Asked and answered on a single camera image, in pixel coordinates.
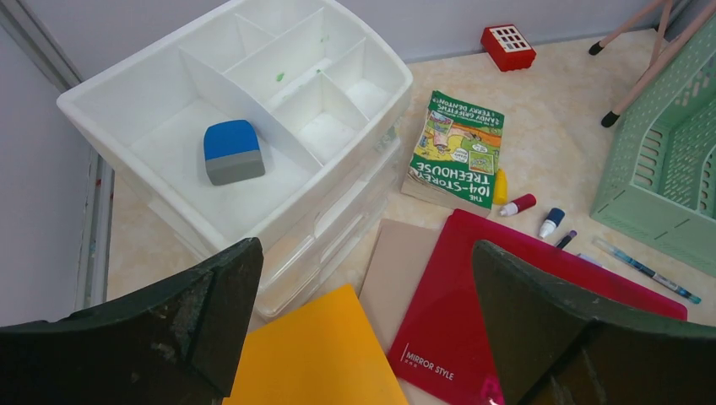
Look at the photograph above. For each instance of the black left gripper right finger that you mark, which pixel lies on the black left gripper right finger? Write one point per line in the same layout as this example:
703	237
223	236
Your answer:
554	342

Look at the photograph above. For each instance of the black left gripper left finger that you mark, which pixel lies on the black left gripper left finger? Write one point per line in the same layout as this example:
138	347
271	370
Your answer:
176	341

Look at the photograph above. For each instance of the red plastic folder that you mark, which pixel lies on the red plastic folder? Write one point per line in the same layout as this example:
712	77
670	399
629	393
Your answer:
442	346

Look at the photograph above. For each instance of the orange folder binder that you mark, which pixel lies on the orange folder binder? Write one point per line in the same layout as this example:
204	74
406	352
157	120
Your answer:
325	352

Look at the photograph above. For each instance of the dark purple pen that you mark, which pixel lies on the dark purple pen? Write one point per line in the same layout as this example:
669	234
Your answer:
566	239

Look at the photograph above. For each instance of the blue clear gel pen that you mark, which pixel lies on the blue clear gel pen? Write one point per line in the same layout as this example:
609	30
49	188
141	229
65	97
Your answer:
643	269

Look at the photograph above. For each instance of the red cap small bottle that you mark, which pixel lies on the red cap small bottle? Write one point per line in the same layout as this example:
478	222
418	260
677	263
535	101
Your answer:
518	205

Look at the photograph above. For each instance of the green plastic file rack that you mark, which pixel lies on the green plastic file rack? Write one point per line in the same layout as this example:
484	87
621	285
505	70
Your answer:
658	185

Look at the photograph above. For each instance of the blue grey eraser block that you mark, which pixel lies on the blue grey eraser block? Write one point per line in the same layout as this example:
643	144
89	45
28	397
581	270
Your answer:
232	153

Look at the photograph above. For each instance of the green Treehouse paperback book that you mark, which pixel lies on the green Treehouse paperback book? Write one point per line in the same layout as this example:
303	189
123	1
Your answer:
455	160

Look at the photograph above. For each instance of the white plastic drawer organizer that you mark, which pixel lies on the white plastic drawer organizer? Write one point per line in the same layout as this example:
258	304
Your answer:
269	119

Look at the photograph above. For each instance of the red grid pen holder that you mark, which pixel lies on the red grid pen holder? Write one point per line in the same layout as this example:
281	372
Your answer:
507	47

